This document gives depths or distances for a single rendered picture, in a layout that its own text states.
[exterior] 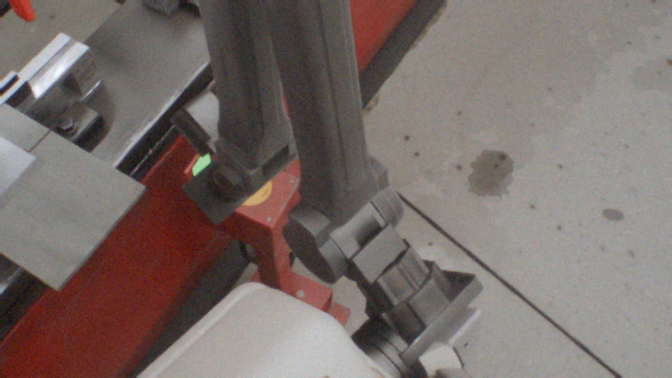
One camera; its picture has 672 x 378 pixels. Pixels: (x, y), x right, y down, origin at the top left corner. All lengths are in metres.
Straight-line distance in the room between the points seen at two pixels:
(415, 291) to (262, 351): 0.23
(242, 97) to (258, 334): 0.22
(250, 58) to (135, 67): 0.73
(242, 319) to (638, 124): 2.00
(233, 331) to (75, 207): 0.53
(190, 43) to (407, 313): 0.78
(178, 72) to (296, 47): 0.81
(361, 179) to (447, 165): 1.59
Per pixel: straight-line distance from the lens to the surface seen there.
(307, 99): 0.61
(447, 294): 0.79
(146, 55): 1.41
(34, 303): 1.34
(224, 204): 1.00
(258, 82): 0.70
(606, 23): 2.73
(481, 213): 2.23
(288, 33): 0.57
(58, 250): 1.10
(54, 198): 1.14
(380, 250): 0.76
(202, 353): 0.64
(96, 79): 1.37
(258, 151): 0.78
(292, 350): 0.58
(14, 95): 1.26
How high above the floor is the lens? 1.94
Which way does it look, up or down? 61 degrees down
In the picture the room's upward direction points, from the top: 1 degrees clockwise
